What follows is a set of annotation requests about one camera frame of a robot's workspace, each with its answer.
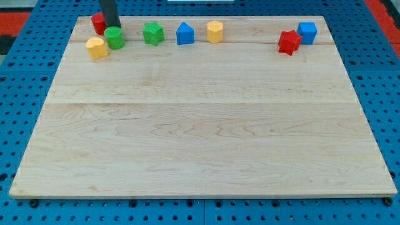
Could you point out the red cylinder block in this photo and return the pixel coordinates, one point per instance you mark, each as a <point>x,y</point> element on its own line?
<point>98,23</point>

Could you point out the light wooden board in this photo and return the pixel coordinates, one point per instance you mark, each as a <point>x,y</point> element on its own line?
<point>233,120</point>

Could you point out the blue house-shaped block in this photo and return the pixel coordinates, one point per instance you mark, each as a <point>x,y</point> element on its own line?
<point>185,34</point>

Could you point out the yellow hexagon block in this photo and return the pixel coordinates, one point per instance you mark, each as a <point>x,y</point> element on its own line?
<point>215,31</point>

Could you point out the green star block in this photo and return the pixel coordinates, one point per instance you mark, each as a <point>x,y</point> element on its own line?
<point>153,33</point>

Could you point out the red star block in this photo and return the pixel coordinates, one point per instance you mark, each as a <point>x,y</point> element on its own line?
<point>289,42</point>

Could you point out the green cylinder block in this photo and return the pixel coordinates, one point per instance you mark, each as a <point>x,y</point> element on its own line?
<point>114,37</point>

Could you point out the yellow heart block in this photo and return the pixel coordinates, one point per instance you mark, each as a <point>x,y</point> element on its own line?
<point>96,48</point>

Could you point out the blue cube block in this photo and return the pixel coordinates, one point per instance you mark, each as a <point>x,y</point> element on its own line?
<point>308,32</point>

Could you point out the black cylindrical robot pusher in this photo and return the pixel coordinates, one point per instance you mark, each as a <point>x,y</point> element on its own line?
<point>110,13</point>

